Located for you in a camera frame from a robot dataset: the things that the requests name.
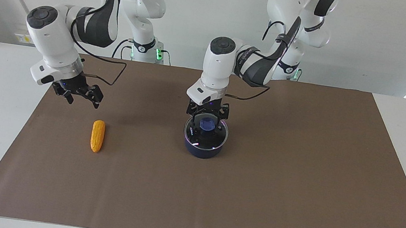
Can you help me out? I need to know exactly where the white wall socket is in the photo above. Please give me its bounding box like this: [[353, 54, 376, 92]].
[[14, 33, 31, 44]]

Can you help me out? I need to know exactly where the black pot purple handle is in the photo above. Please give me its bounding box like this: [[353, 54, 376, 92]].
[[181, 114, 231, 162]]

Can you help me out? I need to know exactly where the brown table mat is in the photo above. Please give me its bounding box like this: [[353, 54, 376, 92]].
[[0, 43, 406, 228]]

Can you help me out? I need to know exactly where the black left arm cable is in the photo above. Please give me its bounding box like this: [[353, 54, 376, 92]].
[[225, 9, 302, 107]]

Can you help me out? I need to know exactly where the glass lid blue knob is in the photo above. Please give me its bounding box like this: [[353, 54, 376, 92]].
[[182, 113, 231, 151]]

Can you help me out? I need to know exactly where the black base cable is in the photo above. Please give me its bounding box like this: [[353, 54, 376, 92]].
[[112, 37, 135, 61], [159, 49, 173, 66]]

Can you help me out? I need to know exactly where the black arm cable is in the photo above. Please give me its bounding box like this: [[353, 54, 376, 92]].
[[63, 0, 136, 88], [225, 9, 302, 107]]

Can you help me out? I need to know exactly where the yellow toy corn cob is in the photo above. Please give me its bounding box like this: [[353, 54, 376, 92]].
[[89, 119, 107, 154]]

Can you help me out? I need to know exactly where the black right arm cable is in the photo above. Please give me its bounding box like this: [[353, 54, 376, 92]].
[[63, 0, 136, 88]]

